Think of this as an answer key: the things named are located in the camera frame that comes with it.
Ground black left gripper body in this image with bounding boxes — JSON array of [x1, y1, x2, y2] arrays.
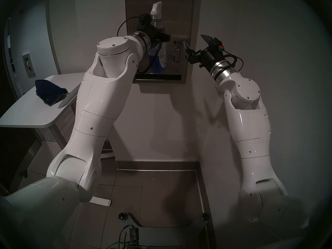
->
[[137, 14, 172, 48]]

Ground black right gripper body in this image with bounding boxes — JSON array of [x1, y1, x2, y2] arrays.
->
[[185, 40, 226, 70]]

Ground blue cleaner spray bottle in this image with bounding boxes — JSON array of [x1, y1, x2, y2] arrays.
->
[[148, 2, 168, 74]]

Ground dark blue cloth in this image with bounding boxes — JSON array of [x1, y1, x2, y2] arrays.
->
[[35, 79, 68, 106]]

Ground white table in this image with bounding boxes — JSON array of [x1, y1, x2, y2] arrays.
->
[[0, 72, 116, 207]]

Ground stainless steel wall dispenser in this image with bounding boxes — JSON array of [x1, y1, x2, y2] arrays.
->
[[125, 0, 195, 84]]

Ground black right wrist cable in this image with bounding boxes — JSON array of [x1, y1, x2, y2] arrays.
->
[[223, 50, 244, 73]]

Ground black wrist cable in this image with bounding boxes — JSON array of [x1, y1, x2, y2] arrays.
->
[[117, 16, 163, 74], [223, 50, 244, 73]]

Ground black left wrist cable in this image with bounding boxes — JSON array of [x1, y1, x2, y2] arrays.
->
[[117, 16, 163, 74]]

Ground grey robot base frame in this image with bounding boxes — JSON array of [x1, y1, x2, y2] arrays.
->
[[118, 212, 209, 249]]

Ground black base cable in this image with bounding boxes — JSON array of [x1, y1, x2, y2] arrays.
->
[[118, 224, 133, 246]]

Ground green cable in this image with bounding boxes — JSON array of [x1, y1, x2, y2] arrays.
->
[[104, 240, 136, 249]]

